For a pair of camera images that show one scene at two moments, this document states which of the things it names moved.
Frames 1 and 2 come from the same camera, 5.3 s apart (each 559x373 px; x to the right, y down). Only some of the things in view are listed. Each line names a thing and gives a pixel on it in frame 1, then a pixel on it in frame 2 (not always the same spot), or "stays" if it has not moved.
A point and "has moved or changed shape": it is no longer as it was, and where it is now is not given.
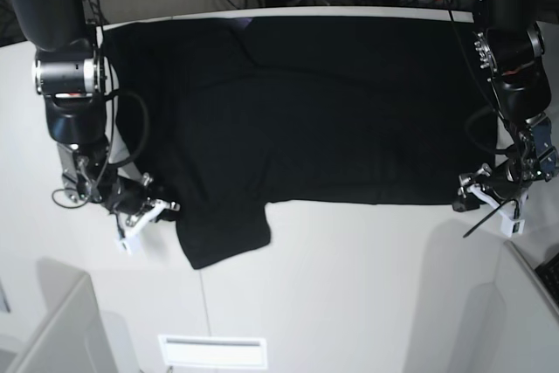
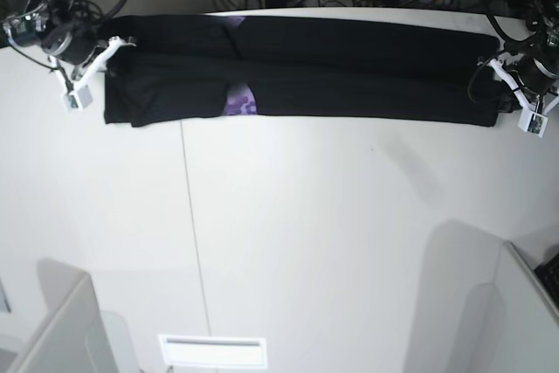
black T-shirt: [217, 118] has moved or changed shape
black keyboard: [548, 272] stays
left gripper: [127, 196] → [71, 44]
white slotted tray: [241, 352] stays
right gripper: [507, 181] → [535, 75]
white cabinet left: [73, 335] stays
